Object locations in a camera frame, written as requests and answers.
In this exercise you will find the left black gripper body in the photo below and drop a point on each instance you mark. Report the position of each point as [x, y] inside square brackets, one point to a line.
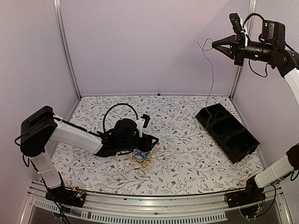
[145, 146]

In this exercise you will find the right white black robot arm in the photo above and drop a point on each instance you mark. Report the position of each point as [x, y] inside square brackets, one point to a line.
[272, 49]

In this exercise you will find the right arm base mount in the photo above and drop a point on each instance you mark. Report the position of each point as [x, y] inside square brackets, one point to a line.
[251, 194]

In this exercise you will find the black three-compartment tray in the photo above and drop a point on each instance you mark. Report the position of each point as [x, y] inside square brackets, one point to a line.
[230, 135]

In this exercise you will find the floral patterned table mat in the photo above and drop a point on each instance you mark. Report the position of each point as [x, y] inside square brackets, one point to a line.
[185, 161]

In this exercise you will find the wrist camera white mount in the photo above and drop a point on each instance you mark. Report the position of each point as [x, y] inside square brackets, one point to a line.
[142, 123]
[238, 25]

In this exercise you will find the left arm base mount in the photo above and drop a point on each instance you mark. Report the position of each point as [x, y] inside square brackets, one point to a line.
[72, 197]

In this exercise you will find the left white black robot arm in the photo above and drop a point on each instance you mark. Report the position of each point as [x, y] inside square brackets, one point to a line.
[43, 126]

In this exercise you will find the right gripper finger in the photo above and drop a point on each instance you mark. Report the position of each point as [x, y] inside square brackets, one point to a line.
[228, 51]
[230, 40]

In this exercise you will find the aluminium front rail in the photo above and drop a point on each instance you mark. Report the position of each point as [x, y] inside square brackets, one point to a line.
[102, 208]

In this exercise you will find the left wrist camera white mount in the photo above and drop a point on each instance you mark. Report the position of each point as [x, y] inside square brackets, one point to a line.
[142, 123]

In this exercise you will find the left aluminium frame post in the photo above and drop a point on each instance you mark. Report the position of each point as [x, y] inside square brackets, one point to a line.
[65, 48]

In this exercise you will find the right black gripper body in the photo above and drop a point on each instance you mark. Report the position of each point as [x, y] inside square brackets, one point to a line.
[239, 54]

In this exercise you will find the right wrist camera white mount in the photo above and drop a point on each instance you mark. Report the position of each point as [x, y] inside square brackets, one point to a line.
[238, 25]

